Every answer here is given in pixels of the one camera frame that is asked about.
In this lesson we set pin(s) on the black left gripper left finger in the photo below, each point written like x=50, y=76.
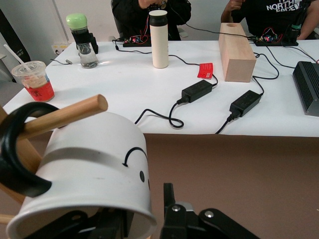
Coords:
x=74, y=229

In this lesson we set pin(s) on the black finned metal box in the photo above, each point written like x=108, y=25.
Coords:
x=307, y=84

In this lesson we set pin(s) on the black power adapter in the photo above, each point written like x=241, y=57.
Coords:
x=245, y=102
x=197, y=90

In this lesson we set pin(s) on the wooden mug stand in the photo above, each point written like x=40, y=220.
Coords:
x=67, y=112

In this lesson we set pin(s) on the black tool with green band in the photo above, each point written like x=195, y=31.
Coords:
x=296, y=27

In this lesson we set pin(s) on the white wall outlet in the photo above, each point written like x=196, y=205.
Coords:
x=59, y=47

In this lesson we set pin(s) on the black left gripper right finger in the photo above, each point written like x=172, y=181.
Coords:
x=179, y=224

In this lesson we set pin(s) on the person in black jacket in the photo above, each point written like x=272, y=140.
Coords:
x=129, y=20

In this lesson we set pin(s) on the black board with white letters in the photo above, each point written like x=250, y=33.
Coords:
x=12, y=37

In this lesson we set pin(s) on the light wooden block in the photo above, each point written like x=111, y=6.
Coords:
x=236, y=62

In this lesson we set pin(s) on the plastic cup with red label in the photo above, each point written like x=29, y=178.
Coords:
x=40, y=92

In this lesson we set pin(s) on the white smiley face mug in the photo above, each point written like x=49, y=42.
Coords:
x=94, y=174

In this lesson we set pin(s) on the glass bottle with green lid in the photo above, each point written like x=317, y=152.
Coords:
x=76, y=21

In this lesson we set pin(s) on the white side table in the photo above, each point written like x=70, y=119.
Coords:
x=124, y=82

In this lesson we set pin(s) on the small grey connector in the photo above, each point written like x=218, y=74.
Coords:
x=67, y=61

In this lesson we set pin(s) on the white drinking straw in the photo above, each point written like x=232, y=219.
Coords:
x=15, y=56

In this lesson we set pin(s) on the person in printed black shirt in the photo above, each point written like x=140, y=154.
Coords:
x=274, y=20

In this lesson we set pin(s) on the cream tumbler with black lid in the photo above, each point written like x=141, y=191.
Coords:
x=159, y=44

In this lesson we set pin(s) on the red card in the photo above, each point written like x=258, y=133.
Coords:
x=205, y=71

